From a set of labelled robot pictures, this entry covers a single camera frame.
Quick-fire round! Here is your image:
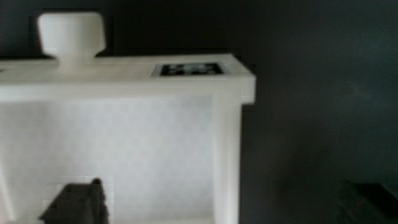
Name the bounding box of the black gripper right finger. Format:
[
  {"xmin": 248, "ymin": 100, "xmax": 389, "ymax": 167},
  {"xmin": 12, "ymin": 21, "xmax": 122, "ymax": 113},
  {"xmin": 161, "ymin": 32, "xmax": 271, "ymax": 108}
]
[{"xmin": 335, "ymin": 181, "xmax": 398, "ymax": 224}]

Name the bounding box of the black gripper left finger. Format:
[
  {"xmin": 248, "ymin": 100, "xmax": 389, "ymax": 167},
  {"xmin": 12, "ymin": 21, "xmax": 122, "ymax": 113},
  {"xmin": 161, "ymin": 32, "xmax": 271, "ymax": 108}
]
[{"xmin": 39, "ymin": 178, "xmax": 110, "ymax": 224}]

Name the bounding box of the white front drawer tray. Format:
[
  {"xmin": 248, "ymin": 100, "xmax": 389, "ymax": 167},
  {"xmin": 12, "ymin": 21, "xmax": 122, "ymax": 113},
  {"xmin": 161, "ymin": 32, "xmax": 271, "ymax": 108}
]
[{"xmin": 0, "ymin": 12, "xmax": 255, "ymax": 224}]

